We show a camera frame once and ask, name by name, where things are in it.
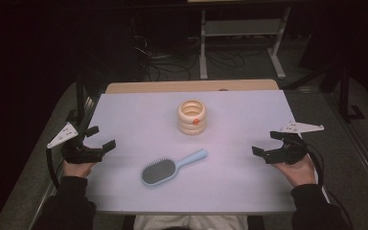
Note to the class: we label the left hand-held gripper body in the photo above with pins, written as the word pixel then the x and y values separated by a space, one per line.
pixel 81 155

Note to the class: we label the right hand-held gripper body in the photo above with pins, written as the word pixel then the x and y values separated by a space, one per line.
pixel 287 151

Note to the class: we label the light blue hairbrush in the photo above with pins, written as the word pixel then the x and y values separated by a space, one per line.
pixel 159 171

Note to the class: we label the cream ribbed cup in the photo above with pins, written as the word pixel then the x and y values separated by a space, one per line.
pixel 191 123

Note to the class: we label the person's left hand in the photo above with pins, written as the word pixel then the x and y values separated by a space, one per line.
pixel 76 168

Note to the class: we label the person's right hand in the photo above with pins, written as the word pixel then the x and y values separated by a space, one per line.
pixel 298 174

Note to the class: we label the black metal stand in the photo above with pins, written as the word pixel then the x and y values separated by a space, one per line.
pixel 344 92
pixel 80 96

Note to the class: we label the white metal stand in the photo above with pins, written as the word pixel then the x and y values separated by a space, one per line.
pixel 241 28

